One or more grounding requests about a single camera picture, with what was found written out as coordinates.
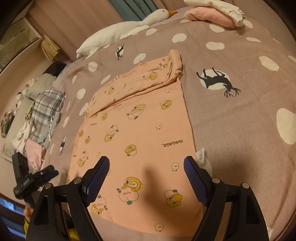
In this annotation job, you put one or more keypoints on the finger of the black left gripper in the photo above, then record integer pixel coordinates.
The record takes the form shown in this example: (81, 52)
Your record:
(47, 174)

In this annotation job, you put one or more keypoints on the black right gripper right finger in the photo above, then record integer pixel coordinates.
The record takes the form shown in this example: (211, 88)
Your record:
(245, 222)

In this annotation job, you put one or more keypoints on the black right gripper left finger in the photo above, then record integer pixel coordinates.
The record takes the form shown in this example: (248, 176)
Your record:
(48, 221)

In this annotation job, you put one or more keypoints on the peach duck print shirt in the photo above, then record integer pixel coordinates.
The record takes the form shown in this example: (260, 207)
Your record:
(139, 121)

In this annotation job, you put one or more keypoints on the yellow left sleeve forearm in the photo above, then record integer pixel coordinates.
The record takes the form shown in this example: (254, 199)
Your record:
(26, 226)

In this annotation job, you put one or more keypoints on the left hand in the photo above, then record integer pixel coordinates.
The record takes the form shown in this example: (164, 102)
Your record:
(28, 213)

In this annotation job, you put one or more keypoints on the pink cloth on pile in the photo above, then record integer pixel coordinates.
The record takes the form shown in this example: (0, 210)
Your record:
(35, 154)

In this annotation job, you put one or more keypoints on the grey plaid cloth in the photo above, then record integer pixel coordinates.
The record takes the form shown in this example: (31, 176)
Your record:
(46, 116)

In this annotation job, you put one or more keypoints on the beige pillow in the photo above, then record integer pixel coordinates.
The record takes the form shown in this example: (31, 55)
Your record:
(35, 86)

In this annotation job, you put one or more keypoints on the mauve polka dot blanket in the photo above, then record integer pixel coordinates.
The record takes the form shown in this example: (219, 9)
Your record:
(239, 90)

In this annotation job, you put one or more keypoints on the white goose plush toy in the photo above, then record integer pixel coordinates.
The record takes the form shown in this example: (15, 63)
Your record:
(115, 32)

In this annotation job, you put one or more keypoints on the teal curtain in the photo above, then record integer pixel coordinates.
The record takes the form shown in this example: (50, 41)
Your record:
(134, 10)

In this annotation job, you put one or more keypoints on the folded white garment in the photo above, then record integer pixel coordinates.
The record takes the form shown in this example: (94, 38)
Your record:
(228, 9)

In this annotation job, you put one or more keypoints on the folded pink garment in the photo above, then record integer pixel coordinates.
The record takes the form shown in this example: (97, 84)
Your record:
(206, 13)

